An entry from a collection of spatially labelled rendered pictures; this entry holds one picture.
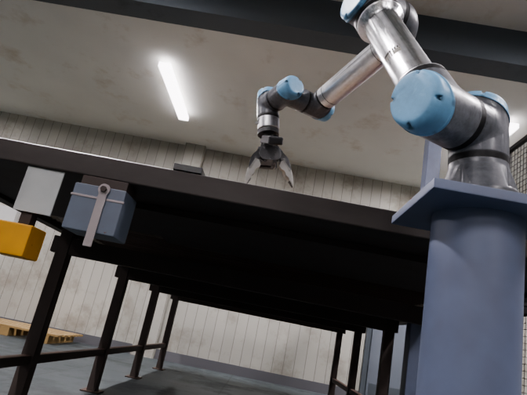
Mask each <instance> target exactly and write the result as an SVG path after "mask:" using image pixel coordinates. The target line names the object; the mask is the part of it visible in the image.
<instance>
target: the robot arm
mask: <svg viewBox="0 0 527 395"><path fill-rule="evenodd" d="M340 16H341V18H342V19H343V20H345V22H346V23H349V24H351V25H352V26H354V27H355V29H356V31H357V32H358V34H359V36H360V38H361V39H362V40H363V41H364V42H367V43H369V45H368V46H367V47H366V48H365V49H363V50H362V51H361V52H360V53H359V54H358V55H357V56H356V57H355V58H354V59H353V60H351V61H350V62H349V63H348V64H347V65H346V66H345V67H343V68H342V69H341V70H340V71H339V72H337V73H336V74H335V75H334V76H333V77H332V78H330V79H329V80H328V81H327V82H326V83H325V84H324V85H323V86H322V87H321V88H320V89H319V90H318V91H316V92H315V93H313V92H310V91H308V90H306V89H304V88H303V83H302V81H300V80H299V79H298V77H296V76H293V75H290V76H287V77H286V78H283V79H282V80H281V81H280V82H279V83H278V84H277V85H276V86H275V87H264V88H262V89H260V90H259V91H258V93H257V99H256V104H257V121H256V125H257V135H258V137H259V138H260V142H261V145H260V147H258V149H257V151H256V152H255V153H254V154H253V155H252V157H251V158H250V161H249V167H248V169H247V173H246V176H245V183H248V182H249V181H250V180H251V176H253V174H254V172H255V170H257V169H274V170H275V169H276V168H277V161H278V160H279V162H280V163H279V164H278V165H279V166H278V168H279V169H280V171H282V175H283V177H284V179H285V180H288V183H289V185H290V186H291V187H292V188H293V174H292V169H291V166H290V163H289V159H288V158H287V156H286V155H285V154H284V153H283V152H282V150H281V149H280V148H279V145H282V144H283V138H282V137H279V111H281V110H282V109H284V108H285V107H289V108H292V109H293V110H295V111H299V112H300V113H303V114H305V115H308V116H310V117H312V118H313V119H315V120H319V121H328V120H329V119H330V118H331V116H332V115H333V113H334V110H335V105H337V104H338V103H339V102H340V101H341V100H342V99H344V98H345V97H346V96H348V95H349V94H350V93H351V92H353V91H354V90H355V89H356V88H357V87H359V86H360V85H361V84H362V83H363V82H365V81H366V80H367V79H369V78H370V77H371V76H373V75H374V74H375V73H376V72H377V71H378V70H380V69H381V68H382V67H385V69H386V71H387V73H388V74H389V76H390V78H391V80H392V82H393V83H394V86H395V87H394V91H393V93H392V96H391V99H392V100H393V101H392V102H391V114H392V117H393V119H394V120H395V121H396V123H397V124H398V125H400V126H401V127H402V128H403V129H404V130H405V131H407V132H409V133H411V134H413V135H415V136H420V137H422V138H424V139H426V140H428V141H430V142H432V143H435V144H437V145H439V146H440V147H443V148H445V149H446V150H448V171H447V173H446V176H445V179H448V180H453V181H457V182H462V183H470V184H474V185H479V186H484V187H492V188H496V189H501V190H509V191H514V192H518V193H519V191H518V188H517V186H516V183H515V181H514V178H513V176H512V174H511V171H510V137H509V126H510V122H511V119H510V115H509V112H508V106H507V104H506V102H505V101H504V100H503V99H502V98H501V97H500V96H498V95H496V94H494V93H491V92H485V93H483V92H482V91H470V92H466V91H465V90H463V89H462V88H460V87H459V86H458V85H457V84H456V82H455V81H454V80H453V78H452V76H451V75H450V74H449V72H448V71H447V70H446V69H445V68H444V67H443V66H442V65H440V64H438V63H432V62H431V61H430V60H429V58H428V57H427V55H426V54H425V52H424V51H423V50H422V48H421V47H420V45H419V44H418V42H417V41H416V39H415V37H416V34H417V31H418V26H419V21H418V16H417V13H416V10H415V9H414V7H413V6H412V5H411V4H410V3H409V2H407V1H406V0H343V4H342V6H341V9H340Z"/></svg>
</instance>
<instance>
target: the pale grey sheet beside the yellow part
mask: <svg viewBox="0 0 527 395"><path fill-rule="evenodd" d="M64 175H65V172H58V171H54V170H50V169H42V168H38V167H33V166H28V168H27V171H26V174H25V176H24V180H23V182H22V184H21V187H20V190H19V193H18V195H17V198H16V201H15V204H14V206H13V209H16V210H20V211H25V212H32V213H36V214H40V215H44V216H51V214H52V211H53V207H54V205H55V202H56V198H57V195H58V193H59V191H60V187H61V184H62V182H63V179H64Z"/></svg>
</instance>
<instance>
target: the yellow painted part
mask: <svg viewBox="0 0 527 395"><path fill-rule="evenodd" d="M37 218H38V214H36V213H32V212H25V211H22V212H21V215H20V218H19V221H18V223H15V222H11V221H7V220H3V219H0V254H1V255H6V256H10V257H14V258H18V259H26V260H30V261H34V262H35V261H37V260H38V256H39V253H40V251H41V248H42V244H43V241H44V239H45V235H46V232H45V231H43V230H40V229H38V228H36V227H35V223H36V220H37Z"/></svg>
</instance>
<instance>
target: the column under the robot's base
mask: <svg viewBox="0 0 527 395"><path fill-rule="evenodd" d="M391 223H392V224H395V225H400V226H407V227H412V228H416V229H421V230H429V231H430V240H429V250H428V259H427V276H426V284H425V293H424V302H423V320H422V328H421V337H420V354H419V363H418V372H417V380H416V395H522V351H523V321H524V292H525V240H527V194H523V193H518V192H514V191H509V190H501V189H496V188H492V187H484V186H479V185H474V184H470V183H462V182H457V181H453V180H448V179H440V178H436V177H435V178H433V179H432V180H431V181H430V182H429V183H428V184H427V185H426V186H425V187H424V188H423V189H422V190H421V191H419V192H418V193H417V194H416V195H415V196H414V197H413V198H412V199H411V200H409V201H408V202H407V203H406V204H405V205H404V206H403V207H402V208H400V209H399V210H398V211H397V212H396V213H395V214H394V215H393V216H392V220H391Z"/></svg>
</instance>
